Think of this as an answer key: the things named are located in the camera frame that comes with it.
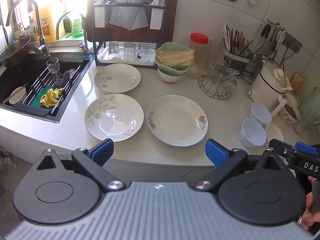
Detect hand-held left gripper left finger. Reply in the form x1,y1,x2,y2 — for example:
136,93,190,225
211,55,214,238
36,138,127,191

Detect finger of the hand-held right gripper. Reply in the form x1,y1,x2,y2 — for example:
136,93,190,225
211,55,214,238
269,139,303,164
294,142,320,156

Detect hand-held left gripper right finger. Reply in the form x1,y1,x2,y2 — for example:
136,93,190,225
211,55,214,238
194,139,285,191

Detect white ceramic bowl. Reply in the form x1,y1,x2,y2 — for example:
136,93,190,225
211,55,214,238
264,124,284,144

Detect clear glass plate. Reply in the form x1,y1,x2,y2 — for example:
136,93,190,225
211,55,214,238
99,107,137,136

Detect white plastic bowl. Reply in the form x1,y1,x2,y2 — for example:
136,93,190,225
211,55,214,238
249,102,272,128
239,119,267,148

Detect white leaf-pattern plate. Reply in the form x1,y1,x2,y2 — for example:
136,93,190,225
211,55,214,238
94,63,142,93
84,94,145,142

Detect white rose-pattern plate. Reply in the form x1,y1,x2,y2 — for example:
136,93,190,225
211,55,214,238
146,94,209,147

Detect person's right hand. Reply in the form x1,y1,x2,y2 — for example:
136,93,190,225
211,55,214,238
301,176,320,230

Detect floral ceramic mug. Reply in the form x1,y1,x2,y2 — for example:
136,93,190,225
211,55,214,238
279,92,302,125

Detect pale green kettle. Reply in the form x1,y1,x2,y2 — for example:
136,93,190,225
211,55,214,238
297,87,320,129

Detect white electric cooker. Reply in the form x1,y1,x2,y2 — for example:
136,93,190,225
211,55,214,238
248,60,293,117

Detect clear cut-glass cup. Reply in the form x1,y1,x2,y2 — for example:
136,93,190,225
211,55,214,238
207,52,225,73
224,69,241,98

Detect yellow cloth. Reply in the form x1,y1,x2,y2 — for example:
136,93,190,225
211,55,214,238
40,88,64,108

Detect clear textured glass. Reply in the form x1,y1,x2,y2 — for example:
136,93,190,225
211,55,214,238
52,69,75,87

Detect green scrub cloth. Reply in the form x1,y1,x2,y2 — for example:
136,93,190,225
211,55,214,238
32,86,60,107

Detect white bowl with red foot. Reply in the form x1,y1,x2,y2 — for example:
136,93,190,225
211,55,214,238
157,66,187,84

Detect white drip tray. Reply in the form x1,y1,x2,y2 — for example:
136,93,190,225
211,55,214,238
98,45,158,64

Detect black sink drain rack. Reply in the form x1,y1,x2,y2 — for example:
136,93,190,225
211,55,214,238
14,60,83,117

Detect green white chopstick holder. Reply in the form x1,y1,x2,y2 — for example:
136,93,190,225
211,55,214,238
222,46,253,77

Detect clear glass goblet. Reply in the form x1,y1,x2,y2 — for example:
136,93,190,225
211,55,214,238
46,57,60,75

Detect small white bowl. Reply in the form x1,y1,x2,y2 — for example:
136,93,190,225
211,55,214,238
9,86,27,105

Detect clear drinking glass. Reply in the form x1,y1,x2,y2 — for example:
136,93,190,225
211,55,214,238
123,42,137,58
137,42,150,59
108,41,120,57

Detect dried noodles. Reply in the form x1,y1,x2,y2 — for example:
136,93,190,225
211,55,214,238
156,49,195,71

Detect black dish rack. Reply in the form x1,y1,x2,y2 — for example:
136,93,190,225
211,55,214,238
92,0,169,67

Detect glass jar with red lid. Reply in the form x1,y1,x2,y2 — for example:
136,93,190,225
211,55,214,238
187,32,213,79

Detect wooden chopstick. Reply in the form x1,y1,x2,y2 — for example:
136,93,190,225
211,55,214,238
2,82,29,104

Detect green plastic basket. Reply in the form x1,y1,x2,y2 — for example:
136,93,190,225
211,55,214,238
155,42,196,77

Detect bundle of chopsticks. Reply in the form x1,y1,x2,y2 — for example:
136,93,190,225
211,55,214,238
222,24,254,55

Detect black kitchen sink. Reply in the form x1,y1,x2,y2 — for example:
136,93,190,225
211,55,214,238
0,52,90,123

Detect small steel faucet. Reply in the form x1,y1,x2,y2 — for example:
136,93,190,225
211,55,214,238
55,12,91,57

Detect green detergent bottle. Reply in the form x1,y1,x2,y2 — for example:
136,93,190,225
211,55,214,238
69,11,85,40

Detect white utensil holder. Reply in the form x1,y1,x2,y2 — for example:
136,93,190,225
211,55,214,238
94,4,106,28
149,5,165,30

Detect tall steel faucet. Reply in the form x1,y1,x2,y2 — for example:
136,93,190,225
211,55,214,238
6,0,50,58

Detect silver patterned cloth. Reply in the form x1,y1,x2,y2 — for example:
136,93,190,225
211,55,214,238
109,0,150,31

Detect yellow oil bottle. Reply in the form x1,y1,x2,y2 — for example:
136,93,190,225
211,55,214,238
31,1,66,43

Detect dark wooden cutting board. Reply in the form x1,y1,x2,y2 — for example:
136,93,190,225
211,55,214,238
86,0,179,49

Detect wire cup rack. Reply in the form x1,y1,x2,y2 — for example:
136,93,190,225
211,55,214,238
199,55,240,100

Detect black wire stand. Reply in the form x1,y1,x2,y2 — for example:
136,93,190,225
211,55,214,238
241,55,265,84

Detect dark wall hook rail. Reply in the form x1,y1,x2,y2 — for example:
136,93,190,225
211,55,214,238
266,19,303,54

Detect white-handled scissors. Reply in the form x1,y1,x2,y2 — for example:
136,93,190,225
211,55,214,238
275,29,287,52

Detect black-handled tool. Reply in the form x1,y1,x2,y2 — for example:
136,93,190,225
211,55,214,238
260,25,272,45

